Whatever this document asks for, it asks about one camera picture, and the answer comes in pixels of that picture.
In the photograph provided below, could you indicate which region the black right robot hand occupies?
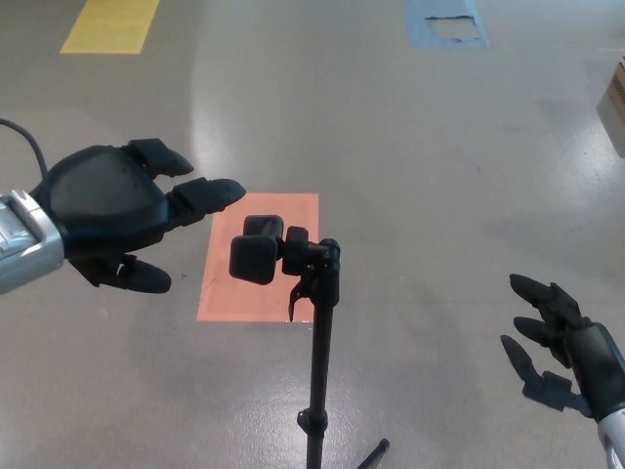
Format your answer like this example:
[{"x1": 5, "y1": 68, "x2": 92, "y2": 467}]
[{"x1": 500, "y1": 273, "x2": 625, "y2": 420}]

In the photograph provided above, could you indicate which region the wooden box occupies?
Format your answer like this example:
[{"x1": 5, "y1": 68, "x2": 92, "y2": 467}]
[{"x1": 595, "y1": 56, "x2": 625, "y2": 158}]

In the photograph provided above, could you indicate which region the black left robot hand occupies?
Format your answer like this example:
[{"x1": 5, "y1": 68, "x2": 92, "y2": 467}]
[{"x1": 29, "y1": 138, "x2": 247, "y2": 295}]

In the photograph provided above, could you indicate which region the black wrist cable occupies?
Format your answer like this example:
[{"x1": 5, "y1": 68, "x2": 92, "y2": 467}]
[{"x1": 0, "y1": 118, "x2": 51, "y2": 186}]

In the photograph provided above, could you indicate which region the orange rectangular floor marking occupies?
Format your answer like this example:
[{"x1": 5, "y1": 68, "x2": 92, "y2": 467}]
[{"x1": 195, "y1": 192, "x2": 320, "y2": 322}]

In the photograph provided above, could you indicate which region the black tripod phone stand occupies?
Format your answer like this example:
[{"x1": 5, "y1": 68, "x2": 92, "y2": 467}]
[{"x1": 228, "y1": 214, "x2": 391, "y2": 469}]

